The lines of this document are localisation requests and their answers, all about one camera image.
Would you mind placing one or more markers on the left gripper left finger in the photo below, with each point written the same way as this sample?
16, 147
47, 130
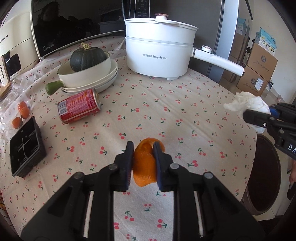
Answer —
82, 209

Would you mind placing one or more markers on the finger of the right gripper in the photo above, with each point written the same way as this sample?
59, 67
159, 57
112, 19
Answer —
285, 121
282, 110

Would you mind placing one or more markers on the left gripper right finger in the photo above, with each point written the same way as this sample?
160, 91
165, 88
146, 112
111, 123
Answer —
204, 209

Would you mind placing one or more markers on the white tissue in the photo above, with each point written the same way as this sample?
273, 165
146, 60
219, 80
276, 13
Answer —
244, 101

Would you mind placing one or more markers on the orange peel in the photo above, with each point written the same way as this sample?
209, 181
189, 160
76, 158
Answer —
144, 165

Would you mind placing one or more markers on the brown round trash bin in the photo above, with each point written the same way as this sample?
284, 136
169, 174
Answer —
265, 178

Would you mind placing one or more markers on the lower cardboard box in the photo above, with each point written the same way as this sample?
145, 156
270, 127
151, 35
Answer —
252, 82

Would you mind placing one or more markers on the cardboard box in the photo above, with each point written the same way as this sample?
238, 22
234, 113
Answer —
252, 82
262, 62

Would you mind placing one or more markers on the upper cardboard box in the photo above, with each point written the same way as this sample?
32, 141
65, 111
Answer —
262, 62

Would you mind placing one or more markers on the cherry print tablecloth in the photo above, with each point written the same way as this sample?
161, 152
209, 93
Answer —
187, 115

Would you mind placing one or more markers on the blue white carton box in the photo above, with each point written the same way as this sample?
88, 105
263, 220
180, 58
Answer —
266, 41

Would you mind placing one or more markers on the black plastic tray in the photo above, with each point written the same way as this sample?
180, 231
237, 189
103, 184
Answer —
26, 149

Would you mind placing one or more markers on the upright-lying red soda can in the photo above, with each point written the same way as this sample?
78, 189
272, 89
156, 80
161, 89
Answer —
79, 106

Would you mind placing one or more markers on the small orange tomato top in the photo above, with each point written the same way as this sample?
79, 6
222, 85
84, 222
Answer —
21, 105

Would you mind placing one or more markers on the white Royalstar electric pot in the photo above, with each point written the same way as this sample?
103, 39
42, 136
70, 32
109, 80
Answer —
162, 48

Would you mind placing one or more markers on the stacked white plates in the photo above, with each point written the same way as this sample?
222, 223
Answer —
112, 74

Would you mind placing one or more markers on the dark green pumpkin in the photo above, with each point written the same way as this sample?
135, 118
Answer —
86, 57

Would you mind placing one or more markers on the cream countertop appliance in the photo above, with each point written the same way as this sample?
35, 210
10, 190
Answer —
18, 52

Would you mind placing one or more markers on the black Midea microwave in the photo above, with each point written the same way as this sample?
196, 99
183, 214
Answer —
58, 24

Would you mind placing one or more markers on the cream pan green handle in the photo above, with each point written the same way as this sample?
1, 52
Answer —
68, 78

